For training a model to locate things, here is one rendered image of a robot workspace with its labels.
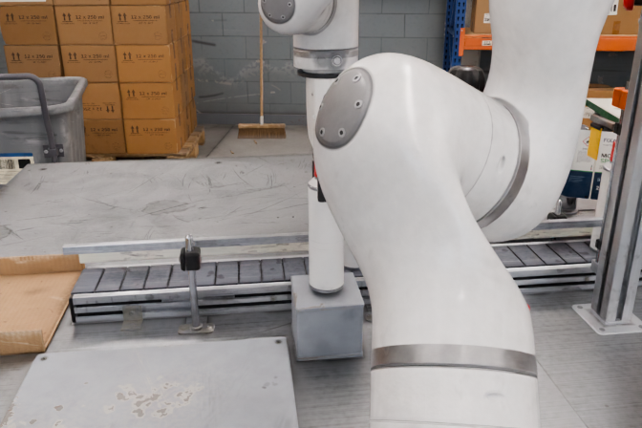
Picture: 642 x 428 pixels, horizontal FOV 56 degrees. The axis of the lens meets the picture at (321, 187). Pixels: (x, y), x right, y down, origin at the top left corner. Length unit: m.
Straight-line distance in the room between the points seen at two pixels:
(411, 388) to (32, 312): 0.81
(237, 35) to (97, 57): 1.62
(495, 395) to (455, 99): 0.20
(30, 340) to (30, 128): 2.05
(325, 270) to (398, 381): 0.46
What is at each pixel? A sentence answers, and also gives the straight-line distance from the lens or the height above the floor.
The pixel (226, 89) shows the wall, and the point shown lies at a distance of 5.70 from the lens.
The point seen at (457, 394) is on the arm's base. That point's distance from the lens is 0.42.
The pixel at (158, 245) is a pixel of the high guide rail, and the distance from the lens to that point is 1.00.
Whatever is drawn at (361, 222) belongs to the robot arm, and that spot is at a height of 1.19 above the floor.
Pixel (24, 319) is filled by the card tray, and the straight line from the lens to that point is 1.12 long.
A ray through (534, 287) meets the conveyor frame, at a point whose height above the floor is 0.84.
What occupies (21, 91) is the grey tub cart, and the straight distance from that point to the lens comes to 3.75.
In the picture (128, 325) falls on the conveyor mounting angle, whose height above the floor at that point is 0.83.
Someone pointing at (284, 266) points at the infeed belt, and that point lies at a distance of 1.07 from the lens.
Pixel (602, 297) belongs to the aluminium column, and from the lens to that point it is 1.11.
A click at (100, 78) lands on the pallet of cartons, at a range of 4.40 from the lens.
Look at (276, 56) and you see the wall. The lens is 5.57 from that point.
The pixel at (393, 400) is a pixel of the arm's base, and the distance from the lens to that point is 0.44.
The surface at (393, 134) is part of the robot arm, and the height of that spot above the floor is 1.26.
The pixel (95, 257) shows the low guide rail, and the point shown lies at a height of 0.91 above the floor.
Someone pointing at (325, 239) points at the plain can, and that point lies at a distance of 0.85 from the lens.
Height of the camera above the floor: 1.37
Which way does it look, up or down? 20 degrees down
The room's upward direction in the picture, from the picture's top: straight up
